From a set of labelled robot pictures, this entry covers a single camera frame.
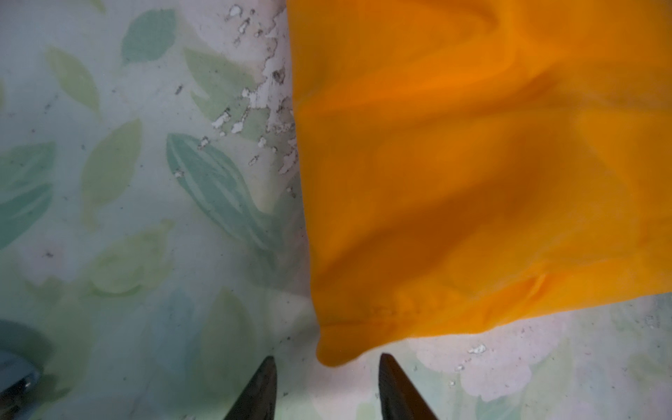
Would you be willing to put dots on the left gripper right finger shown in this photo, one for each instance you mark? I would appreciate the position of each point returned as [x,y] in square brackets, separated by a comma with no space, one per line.
[400,400]

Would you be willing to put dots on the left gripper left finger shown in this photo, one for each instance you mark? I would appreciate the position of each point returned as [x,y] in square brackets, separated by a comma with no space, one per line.
[258,399]

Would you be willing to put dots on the orange shorts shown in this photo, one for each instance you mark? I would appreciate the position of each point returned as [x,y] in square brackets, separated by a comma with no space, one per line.
[467,164]

